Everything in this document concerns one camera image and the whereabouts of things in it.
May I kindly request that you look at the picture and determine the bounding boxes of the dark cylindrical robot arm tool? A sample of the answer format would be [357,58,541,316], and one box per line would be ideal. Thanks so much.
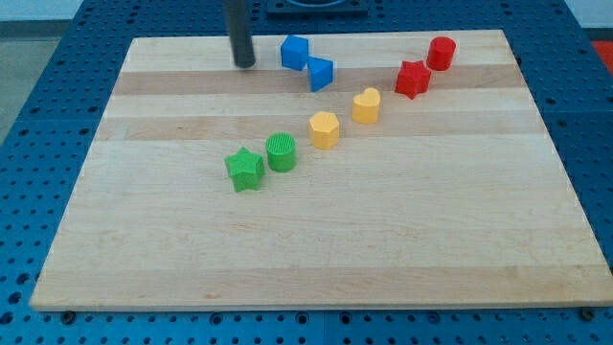
[223,0,256,69]

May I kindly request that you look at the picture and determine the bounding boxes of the green star block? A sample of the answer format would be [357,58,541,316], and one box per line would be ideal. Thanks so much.
[224,147,265,193]

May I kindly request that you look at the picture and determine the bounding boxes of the red star block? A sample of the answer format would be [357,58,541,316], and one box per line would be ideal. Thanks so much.
[395,60,431,100]

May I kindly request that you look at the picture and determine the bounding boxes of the green cylinder block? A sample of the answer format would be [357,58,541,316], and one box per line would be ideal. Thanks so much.
[265,132,297,173]

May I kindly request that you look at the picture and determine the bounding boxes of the yellow hexagon block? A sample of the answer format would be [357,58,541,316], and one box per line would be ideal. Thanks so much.
[308,111,340,150]

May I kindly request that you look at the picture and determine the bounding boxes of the yellow heart block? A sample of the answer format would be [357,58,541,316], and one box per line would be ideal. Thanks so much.
[352,87,381,125]

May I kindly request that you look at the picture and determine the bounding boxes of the wooden board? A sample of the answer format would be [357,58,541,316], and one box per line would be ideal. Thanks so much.
[30,30,612,311]

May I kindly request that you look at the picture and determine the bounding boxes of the blue triangle block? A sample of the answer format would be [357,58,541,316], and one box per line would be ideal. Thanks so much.
[307,57,334,92]

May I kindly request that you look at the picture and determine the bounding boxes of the blue cube block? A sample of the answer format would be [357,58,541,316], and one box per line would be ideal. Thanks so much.
[280,34,309,71]

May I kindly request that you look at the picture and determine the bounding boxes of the red cylinder block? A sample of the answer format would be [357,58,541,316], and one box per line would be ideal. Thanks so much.
[426,36,456,71]

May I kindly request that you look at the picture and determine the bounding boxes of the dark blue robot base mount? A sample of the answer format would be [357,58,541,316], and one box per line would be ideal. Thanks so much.
[264,0,369,16]

